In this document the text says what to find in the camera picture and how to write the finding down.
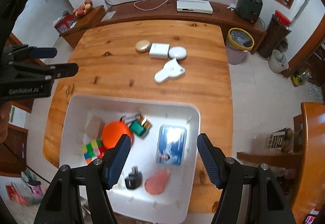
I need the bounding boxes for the white square charger block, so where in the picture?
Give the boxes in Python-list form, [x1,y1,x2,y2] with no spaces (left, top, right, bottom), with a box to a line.
[149,43,170,59]

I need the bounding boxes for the dark wicker basket red lid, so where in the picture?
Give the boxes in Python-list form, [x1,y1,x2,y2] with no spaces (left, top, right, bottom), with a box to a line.
[257,10,291,60]

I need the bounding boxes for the dark green air fryer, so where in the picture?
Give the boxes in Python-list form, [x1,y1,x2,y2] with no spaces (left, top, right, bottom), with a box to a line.
[236,0,263,23]

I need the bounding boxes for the clear plastic sticker box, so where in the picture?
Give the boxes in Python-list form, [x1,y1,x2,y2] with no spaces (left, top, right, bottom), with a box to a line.
[156,125,187,166]

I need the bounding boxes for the white cable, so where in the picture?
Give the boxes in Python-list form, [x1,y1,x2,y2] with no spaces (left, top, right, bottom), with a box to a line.
[133,0,178,12]

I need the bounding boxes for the beige block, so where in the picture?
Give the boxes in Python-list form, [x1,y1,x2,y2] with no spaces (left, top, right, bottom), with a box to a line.
[84,115,105,139]

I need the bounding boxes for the red gift box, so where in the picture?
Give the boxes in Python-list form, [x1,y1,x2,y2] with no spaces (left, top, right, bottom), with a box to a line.
[53,13,76,34]

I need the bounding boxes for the pink bin yellow rim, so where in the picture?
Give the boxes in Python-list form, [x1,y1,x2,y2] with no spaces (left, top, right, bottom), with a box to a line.
[225,27,255,65]

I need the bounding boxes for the black power adapter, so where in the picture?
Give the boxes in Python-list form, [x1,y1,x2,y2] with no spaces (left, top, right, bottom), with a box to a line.
[125,166,143,190]

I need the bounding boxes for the wooden chair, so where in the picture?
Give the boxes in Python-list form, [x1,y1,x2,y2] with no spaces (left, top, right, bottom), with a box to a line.
[237,102,324,223]

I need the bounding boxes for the white handheld scanner device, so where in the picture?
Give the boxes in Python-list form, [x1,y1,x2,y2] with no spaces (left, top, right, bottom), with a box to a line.
[154,58,186,84]

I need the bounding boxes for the colourful rubik cube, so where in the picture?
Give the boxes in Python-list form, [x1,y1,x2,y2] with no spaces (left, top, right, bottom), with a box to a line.
[81,139,107,164]

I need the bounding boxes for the pink heart-shaped case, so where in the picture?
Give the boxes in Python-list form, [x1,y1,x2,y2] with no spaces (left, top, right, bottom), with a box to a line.
[144,171,169,195]

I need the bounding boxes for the gold round compact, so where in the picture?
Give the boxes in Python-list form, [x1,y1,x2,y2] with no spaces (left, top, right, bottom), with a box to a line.
[135,40,151,53]

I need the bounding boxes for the white egg-shaped device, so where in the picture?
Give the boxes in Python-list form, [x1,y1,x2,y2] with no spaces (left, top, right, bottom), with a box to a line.
[168,46,187,61]

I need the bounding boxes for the white router box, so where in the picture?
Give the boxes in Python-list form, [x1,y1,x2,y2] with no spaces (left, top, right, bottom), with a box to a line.
[176,0,213,14]

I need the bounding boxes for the white plastic storage bin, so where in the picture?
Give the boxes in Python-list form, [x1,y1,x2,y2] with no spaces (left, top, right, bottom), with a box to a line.
[59,94,201,224]

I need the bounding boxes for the white bucket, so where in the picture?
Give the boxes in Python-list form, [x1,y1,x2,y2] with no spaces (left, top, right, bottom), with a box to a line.
[268,49,289,74]

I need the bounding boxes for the fruit pile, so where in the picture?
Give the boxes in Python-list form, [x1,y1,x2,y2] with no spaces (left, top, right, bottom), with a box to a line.
[72,0,93,17]

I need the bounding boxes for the orange round disc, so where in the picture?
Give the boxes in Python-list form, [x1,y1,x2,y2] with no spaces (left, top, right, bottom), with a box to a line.
[101,121,133,149]

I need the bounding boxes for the small wooden side cabinet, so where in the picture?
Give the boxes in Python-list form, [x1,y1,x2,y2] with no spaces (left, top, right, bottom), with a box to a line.
[60,5,106,49]

